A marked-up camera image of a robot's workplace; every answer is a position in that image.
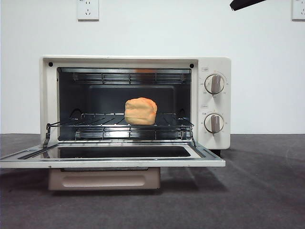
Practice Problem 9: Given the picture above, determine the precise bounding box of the cream oven control knob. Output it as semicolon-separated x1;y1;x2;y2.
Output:
204;74;225;94
204;113;225;134

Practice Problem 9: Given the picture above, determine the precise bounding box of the metal wire oven rack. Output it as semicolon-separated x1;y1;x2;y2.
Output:
46;113;195;127

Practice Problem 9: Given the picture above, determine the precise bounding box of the white wall socket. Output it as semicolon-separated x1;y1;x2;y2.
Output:
291;0;305;21
76;0;100;21

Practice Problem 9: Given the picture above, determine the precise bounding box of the golden brown bread loaf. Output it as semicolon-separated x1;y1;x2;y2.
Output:
124;96;158;125

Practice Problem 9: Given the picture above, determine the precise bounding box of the oven door with glass window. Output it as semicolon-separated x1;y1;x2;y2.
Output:
0;140;226;191

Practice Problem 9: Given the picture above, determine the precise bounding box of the cream Toshiba toaster oven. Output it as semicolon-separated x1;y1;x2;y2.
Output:
0;55;232;191

